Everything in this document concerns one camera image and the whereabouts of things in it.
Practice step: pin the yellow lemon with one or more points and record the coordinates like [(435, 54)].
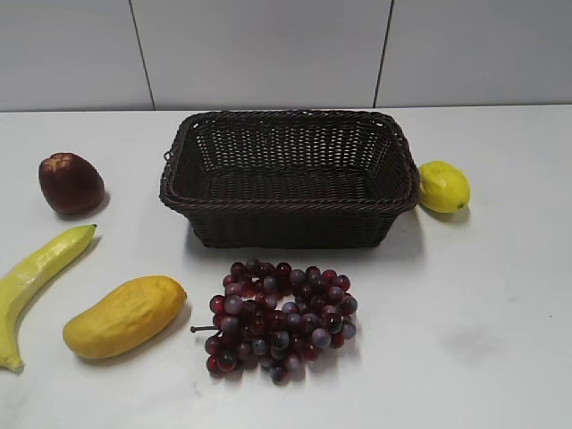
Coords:
[(444, 188)]

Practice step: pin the yellow mango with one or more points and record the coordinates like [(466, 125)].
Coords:
[(128, 316)]

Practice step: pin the red purple grape bunch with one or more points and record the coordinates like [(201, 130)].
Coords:
[(279, 318)]

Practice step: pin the yellow banana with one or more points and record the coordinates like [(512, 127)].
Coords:
[(20, 285)]

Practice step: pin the dark red apple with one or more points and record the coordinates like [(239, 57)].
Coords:
[(70, 184)]

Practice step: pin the dark woven basket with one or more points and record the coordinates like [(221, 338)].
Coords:
[(290, 178)]

